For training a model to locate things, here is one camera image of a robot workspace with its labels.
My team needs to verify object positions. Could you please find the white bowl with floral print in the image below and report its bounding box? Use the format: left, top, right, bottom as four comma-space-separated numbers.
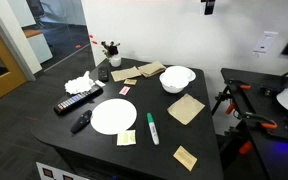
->
159, 67, 192, 95

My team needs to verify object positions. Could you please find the green capped white marker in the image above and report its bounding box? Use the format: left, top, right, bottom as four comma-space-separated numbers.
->
146, 112, 160, 146

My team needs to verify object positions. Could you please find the folded brown napkin stack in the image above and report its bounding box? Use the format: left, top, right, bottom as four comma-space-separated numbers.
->
136, 60, 167, 79

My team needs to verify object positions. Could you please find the orange black bar clamp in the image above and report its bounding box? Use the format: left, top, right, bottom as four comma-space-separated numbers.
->
223, 126, 254, 156
233, 110, 279, 131
211, 78, 252, 117

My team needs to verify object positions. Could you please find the square brown paper napkin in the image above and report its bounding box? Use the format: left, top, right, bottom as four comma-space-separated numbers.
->
166, 93, 206, 126

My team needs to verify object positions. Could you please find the flat brown paper napkin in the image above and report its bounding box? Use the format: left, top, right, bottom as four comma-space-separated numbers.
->
110, 65, 142, 83

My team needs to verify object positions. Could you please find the small tan packet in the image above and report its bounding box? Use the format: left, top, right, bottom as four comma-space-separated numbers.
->
123, 78, 138, 86

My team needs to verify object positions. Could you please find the white vase with dark flowers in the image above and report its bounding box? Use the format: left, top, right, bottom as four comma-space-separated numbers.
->
100, 40, 123, 68

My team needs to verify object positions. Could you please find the pink packet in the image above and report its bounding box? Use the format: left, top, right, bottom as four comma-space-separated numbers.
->
118, 85, 132, 97

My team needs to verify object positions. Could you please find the short black remote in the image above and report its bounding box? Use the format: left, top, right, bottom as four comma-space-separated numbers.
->
97, 66, 110, 83

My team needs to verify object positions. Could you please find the small white packet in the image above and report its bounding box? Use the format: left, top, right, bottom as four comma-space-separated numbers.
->
94, 79, 107, 89

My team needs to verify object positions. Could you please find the large white plate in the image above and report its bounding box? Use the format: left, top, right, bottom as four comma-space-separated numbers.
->
90, 97, 139, 136

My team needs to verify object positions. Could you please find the crumpled white tissue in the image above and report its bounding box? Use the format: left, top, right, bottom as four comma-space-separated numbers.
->
64, 70, 96, 95

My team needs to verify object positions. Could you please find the brown printed packet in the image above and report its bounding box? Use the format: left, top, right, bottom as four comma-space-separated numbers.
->
172, 145, 199, 172

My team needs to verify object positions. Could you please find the pale yellow packet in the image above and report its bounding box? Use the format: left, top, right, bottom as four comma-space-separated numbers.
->
116, 129, 137, 147

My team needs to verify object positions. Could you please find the long black button remote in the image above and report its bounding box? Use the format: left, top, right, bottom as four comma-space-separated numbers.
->
53, 84, 104, 116

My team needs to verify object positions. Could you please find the black perforated work table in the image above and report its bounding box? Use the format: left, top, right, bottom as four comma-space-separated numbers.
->
220, 67, 288, 180

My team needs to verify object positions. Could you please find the black pointer remote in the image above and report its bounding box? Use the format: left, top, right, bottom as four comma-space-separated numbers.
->
69, 109, 94, 135

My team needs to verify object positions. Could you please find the black office chair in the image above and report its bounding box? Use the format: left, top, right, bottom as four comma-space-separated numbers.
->
26, 0, 48, 28

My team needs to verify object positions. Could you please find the white cabinet with wood top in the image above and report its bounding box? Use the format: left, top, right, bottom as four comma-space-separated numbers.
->
22, 28, 54, 65

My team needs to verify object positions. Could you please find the orange wooden door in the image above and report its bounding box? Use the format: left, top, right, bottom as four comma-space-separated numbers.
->
0, 11, 29, 108

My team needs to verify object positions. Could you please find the white board with square markers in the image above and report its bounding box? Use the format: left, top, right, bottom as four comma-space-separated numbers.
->
35, 161, 85, 180

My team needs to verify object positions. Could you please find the white wall control panel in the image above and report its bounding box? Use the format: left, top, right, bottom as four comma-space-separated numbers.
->
252, 30, 280, 56

